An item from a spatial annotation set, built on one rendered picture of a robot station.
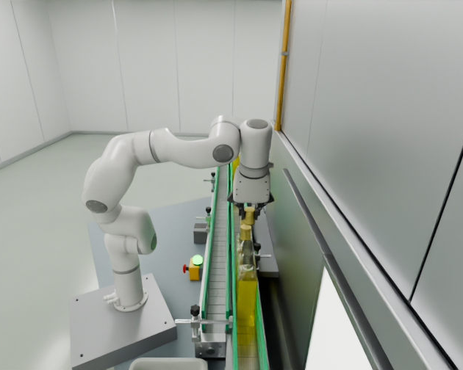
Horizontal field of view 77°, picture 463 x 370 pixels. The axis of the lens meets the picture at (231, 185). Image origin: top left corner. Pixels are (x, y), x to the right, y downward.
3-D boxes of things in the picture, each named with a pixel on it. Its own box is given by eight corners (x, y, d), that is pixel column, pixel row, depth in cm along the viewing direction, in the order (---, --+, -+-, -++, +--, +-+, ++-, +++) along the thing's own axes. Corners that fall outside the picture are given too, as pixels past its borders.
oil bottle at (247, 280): (253, 327, 92) (258, 273, 84) (236, 327, 92) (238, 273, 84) (252, 313, 97) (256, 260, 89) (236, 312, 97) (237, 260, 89)
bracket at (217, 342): (225, 359, 89) (225, 343, 86) (195, 359, 89) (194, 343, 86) (225, 349, 92) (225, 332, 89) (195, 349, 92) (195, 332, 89)
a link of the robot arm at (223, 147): (165, 151, 78) (242, 139, 76) (154, 180, 68) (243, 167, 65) (154, 123, 73) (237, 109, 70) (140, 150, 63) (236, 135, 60)
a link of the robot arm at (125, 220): (96, 190, 91) (145, 193, 90) (120, 234, 108) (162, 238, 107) (82, 213, 85) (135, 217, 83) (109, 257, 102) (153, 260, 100)
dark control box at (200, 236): (209, 244, 154) (208, 230, 151) (193, 244, 154) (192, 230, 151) (209, 236, 162) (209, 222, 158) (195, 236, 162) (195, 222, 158)
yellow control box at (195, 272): (204, 281, 129) (204, 267, 126) (187, 280, 129) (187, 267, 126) (206, 270, 135) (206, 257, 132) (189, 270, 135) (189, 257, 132)
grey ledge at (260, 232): (277, 290, 120) (279, 268, 116) (256, 289, 120) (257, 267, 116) (256, 192, 207) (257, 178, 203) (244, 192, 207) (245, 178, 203)
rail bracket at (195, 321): (232, 343, 86) (233, 312, 81) (175, 343, 86) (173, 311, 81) (231, 334, 89) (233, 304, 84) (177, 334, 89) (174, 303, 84)
